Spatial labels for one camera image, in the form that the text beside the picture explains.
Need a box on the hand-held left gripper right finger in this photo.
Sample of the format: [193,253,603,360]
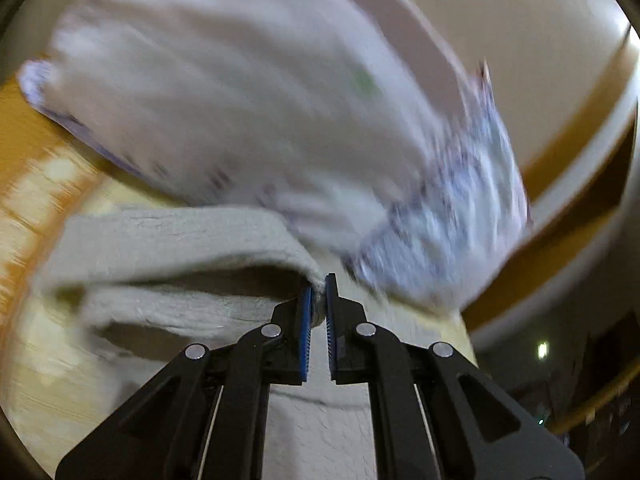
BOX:
[324,273,587,480]

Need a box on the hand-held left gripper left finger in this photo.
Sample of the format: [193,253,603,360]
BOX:
[55,284,315,480]

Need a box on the grey cable-knit sweater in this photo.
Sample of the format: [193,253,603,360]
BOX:
[32,206,476,480]

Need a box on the white blue-floral pillow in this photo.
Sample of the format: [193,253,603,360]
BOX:
[345,60,533,313]

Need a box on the pale pink floral pillow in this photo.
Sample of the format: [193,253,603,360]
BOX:
[19,0,481,261]

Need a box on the yellow patterned bed sheet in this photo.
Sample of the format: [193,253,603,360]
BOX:
[0,76,478,480]

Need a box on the wooden bed headboard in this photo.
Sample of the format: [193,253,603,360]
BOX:
[457,35,640,333]

